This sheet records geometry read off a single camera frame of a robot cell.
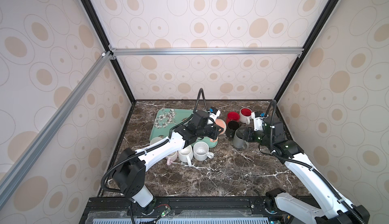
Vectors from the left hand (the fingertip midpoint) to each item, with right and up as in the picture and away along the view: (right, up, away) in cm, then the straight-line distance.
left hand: (227, 129), depth 74 cm
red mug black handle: (+10, +6, +32) cm, 34 cm away
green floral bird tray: (-38, +3, +35) cm, 52 cm away
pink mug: (-29, -16, +7) cm, 34 cm away
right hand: (+8, 0, +3) cm, 9 cm away
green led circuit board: (-30, -39, -3) cm, 49 cm away
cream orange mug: (-1, +2, +5) cm, 5 cm away
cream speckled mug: (-13, -15, +17) cm, 26 cm away
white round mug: (-21, -15, +9) cm, 27 cm away
